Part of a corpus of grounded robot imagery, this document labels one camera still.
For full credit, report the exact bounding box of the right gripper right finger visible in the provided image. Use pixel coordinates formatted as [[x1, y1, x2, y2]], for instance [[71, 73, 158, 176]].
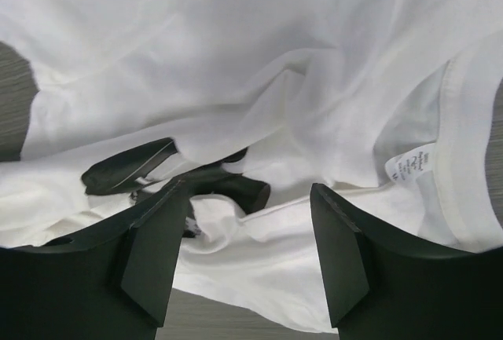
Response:
[[310, 184, 502, 340]]

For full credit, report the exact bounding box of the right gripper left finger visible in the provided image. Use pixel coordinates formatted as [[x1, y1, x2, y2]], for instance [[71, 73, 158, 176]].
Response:
[[1, 181, 188, 339]]

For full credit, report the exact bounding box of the white printed t-shirt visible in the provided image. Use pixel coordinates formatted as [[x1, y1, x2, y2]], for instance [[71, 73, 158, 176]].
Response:
[[1, 0, 502, 334]]

